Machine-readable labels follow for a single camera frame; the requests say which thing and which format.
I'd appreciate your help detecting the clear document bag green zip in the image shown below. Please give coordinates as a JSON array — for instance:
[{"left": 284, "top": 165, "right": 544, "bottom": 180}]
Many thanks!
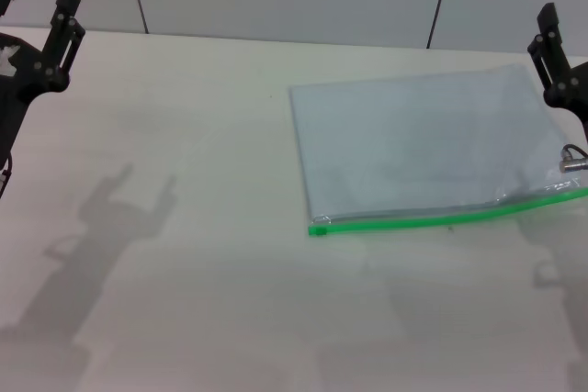
[{"left": 288, "top": 61, "right": 588, "bottom": 238}]

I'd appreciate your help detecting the torn white tape label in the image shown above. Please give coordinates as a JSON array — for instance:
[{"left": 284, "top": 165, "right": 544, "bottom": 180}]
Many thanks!
[{"left": 0, "top": 44, "right": 20, "bottom": 77}]

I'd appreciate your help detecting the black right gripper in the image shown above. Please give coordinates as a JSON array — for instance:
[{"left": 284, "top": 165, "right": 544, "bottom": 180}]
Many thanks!
[{"left": 526, "top": 2, "right": 588, "bottom": 148}]

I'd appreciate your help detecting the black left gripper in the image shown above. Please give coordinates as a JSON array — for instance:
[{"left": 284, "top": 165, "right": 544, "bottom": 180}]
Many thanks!
[{"left": 0, "top": 0, "right": 86, "bottom": 201}]

